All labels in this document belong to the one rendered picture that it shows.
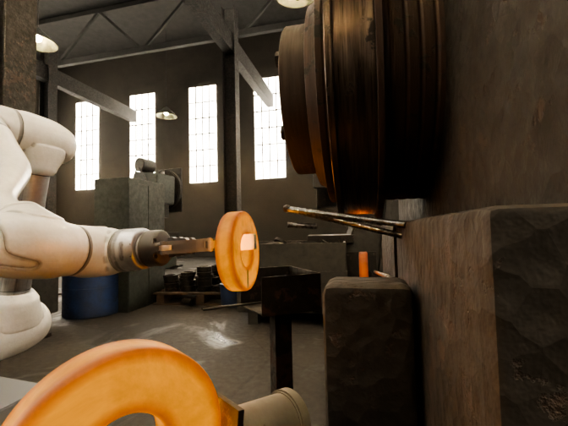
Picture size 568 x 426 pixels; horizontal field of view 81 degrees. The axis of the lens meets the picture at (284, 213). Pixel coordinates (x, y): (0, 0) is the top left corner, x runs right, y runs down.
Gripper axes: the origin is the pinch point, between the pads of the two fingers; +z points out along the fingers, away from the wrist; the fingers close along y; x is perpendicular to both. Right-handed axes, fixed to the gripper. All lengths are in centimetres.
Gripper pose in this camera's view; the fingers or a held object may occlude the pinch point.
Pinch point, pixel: (237, 242)
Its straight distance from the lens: 66.2
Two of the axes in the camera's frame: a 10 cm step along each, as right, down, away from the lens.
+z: 9.7, -0.9, -2.3
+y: -2.3, -0.4, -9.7
